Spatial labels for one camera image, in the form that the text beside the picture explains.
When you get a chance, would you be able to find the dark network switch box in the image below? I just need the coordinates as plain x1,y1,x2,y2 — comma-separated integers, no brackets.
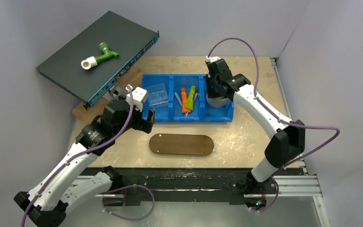
36,11,159,110

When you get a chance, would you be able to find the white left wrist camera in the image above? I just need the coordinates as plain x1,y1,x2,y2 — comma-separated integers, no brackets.
126,84,148,112

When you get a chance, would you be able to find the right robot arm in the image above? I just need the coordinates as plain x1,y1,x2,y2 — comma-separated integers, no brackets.
205,57,305,193

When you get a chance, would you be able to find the white toothbrush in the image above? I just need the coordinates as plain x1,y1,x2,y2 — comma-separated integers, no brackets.
174,92,183,107

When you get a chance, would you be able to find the green toothpaste tube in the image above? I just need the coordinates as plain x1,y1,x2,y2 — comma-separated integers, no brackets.
185,86,196,111

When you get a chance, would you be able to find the brown oval wooden tray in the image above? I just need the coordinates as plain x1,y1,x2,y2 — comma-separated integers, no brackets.
148,133,215,156

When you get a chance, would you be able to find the clear plastic blister pack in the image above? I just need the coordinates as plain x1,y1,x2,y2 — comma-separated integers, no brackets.
146,83,169,108

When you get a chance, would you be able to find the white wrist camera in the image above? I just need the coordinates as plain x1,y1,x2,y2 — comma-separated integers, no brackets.
205,56,221,64
126,84,148,112

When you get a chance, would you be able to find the grey mug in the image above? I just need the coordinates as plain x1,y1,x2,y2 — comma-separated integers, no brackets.
206,97,230,108

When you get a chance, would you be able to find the green white pipe fitting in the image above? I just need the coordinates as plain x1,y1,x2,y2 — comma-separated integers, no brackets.
80,43,120,70

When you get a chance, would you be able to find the metal bracket on board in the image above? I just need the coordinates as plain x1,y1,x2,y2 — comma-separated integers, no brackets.
106,85,128,101

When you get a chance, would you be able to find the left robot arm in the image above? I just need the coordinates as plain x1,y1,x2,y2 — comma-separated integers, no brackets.
14,99,156,227

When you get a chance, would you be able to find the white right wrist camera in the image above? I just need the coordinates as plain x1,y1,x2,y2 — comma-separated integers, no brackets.
205,56,221,64

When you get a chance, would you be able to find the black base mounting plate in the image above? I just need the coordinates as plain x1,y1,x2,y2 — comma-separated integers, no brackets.
84,167,304,207

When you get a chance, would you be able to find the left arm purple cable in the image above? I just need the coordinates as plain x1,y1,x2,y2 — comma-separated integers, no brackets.
19,85,156,227

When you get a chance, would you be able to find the blue divided plastic bin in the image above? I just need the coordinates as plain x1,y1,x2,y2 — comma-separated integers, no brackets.
141,74,234,123

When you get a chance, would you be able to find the wooden board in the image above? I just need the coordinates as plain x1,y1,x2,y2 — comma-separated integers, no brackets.
72,67,145,124

